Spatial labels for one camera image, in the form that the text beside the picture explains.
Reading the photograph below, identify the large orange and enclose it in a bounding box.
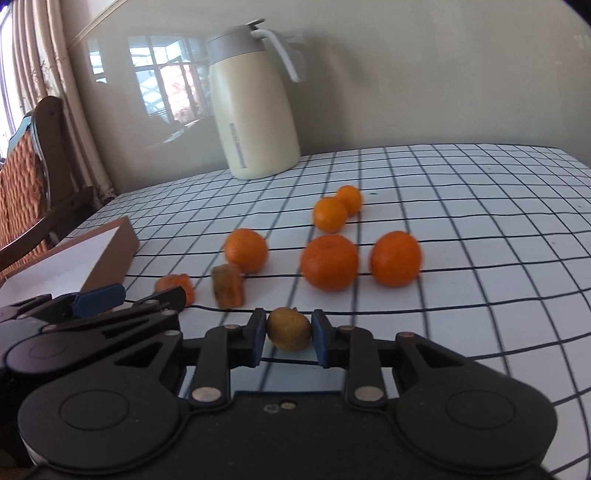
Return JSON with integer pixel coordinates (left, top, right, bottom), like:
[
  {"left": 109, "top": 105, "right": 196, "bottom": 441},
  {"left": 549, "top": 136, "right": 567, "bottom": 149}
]
[
  {"left": 225, "top": 228, "right": 269, "bottom": 273},
  {"left": 301, "top": 234, "right": 360, "bottom": 292},
  {"left": 370, "top": 231, "right": 422, "bottom": 288}
]

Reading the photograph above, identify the wooden chair with woven cushion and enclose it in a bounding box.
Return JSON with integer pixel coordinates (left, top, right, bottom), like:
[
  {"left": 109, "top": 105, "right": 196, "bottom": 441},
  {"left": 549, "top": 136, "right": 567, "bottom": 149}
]
[{"left": 0, "top": 96, "right": 116, "bottom": 278}]

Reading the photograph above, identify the cardboard box with white inside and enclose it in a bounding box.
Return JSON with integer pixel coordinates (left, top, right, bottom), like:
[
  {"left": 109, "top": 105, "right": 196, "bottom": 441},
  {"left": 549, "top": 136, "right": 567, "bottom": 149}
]
[{"left": 0, "top": 216, "right": 140, "bottom": 305}]

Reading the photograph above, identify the cream thermos jug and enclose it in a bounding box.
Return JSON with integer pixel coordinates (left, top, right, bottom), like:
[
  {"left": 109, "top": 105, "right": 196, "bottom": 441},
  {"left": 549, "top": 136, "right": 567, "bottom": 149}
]
[{"left": 205, "top": 18, "right": 308, "bottom": 181}]

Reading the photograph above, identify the brownish orange fruit piece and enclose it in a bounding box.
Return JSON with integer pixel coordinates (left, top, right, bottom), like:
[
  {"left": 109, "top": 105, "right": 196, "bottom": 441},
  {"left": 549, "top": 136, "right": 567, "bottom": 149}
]
[{"left": 211, "top": 264, "right": 245, "bottom": 309}]

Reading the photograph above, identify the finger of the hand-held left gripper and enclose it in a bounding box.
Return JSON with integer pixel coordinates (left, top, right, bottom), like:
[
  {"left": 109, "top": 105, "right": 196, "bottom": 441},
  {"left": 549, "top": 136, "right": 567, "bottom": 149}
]
[
  {"left": 44, "top": 286, "right": 187, "bottom": 361},
  {"left": 0, "top": 284, "right": 126, "bottom": 324}
]

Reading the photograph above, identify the white black-checked tablecloth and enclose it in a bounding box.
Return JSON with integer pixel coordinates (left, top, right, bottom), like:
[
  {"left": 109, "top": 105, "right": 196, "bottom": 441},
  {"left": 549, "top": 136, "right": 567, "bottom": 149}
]
[{"left": 0, "top": 143, "right": 591, "bottom": 480}]

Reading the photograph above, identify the beige curtain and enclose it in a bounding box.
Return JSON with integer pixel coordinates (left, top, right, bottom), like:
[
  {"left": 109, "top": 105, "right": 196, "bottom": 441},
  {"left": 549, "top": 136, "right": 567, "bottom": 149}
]
[{"left": 0, "top": 0, "right": 116, "bottom": 199}]

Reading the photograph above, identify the small orange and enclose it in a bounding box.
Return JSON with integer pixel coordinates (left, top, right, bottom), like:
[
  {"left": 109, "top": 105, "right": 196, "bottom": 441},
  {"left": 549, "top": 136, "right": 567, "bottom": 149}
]
[
  {"left": 335, "top": 185, "right": 363, "bottom": 216},
  {"left": 313, "top": 196, "right": 348, "bottom": 233}
]

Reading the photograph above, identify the small orange kumquat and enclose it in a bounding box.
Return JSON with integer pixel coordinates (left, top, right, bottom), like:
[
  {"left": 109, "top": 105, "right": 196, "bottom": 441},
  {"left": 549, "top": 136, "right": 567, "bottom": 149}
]
[{"left": 154, "top": 274, "right": 195, "bottom": 305}]

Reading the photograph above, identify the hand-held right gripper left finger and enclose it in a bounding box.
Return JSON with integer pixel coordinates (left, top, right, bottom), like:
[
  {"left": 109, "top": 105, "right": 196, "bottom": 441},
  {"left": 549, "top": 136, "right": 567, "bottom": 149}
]
[{"left": 115, "top": 309, "right": 269, "bottom": 411}]

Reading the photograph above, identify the window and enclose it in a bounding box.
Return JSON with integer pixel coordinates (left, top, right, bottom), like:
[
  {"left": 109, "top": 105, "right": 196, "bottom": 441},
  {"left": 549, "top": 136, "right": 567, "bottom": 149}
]
[{"left": 0, "top": 18, "right": 17, "bottom": 139}]

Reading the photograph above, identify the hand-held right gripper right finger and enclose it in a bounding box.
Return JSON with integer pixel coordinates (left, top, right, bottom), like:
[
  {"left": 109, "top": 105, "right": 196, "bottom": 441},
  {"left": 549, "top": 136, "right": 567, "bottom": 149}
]
[{"left": 311, "top": 309, "right": 467, "bottom": 411}]

